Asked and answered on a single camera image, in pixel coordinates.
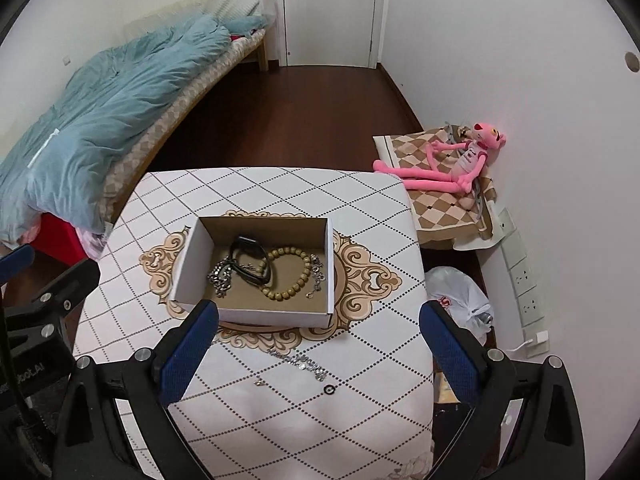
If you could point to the checkered brown cushion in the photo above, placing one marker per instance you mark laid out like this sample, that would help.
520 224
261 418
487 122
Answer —
462 222

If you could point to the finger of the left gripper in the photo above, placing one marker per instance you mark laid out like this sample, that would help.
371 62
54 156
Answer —
15 262

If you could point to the bed with patterned mattress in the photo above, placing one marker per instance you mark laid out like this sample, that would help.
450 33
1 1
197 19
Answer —
248 43

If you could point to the patterned white tablecloth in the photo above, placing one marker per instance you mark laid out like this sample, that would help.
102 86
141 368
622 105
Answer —
352 401

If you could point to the white power strip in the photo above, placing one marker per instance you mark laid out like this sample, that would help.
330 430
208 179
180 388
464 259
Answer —
524 285

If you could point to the white plastic bag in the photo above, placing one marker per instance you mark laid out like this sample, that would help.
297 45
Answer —
462 298

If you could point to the black wristband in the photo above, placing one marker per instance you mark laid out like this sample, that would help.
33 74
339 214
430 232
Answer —
250 260

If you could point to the pink panther plush toy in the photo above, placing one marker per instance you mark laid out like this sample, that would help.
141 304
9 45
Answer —
451 167

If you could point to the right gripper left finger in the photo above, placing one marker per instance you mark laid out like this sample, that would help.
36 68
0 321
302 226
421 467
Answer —
92 440

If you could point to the striped pillow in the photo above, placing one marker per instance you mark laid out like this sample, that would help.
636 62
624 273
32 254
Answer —
227 10

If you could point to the white cardboard box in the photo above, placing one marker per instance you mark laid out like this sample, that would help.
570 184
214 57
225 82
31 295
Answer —
300 251

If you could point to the teal duvet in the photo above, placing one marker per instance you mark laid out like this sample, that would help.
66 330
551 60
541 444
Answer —
60 164

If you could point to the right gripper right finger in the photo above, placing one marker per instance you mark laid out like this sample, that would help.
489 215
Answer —
546 442

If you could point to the white door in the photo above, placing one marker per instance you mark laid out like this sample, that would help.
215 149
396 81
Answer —
331 32

